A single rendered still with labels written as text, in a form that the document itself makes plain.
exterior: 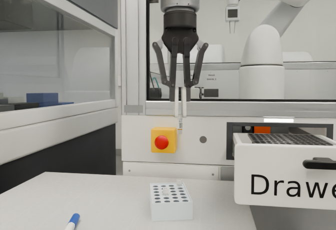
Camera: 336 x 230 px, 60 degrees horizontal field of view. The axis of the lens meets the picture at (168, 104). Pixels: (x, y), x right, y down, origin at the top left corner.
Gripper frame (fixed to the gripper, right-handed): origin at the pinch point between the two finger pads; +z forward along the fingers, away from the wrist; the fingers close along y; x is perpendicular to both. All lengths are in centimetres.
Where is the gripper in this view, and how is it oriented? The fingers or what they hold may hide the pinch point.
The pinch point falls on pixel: (179, 102)
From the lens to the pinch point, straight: 67.3
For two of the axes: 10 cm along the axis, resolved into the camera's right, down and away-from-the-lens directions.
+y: 10.0, -0.1, 1.0
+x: -1.0, -0.6, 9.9
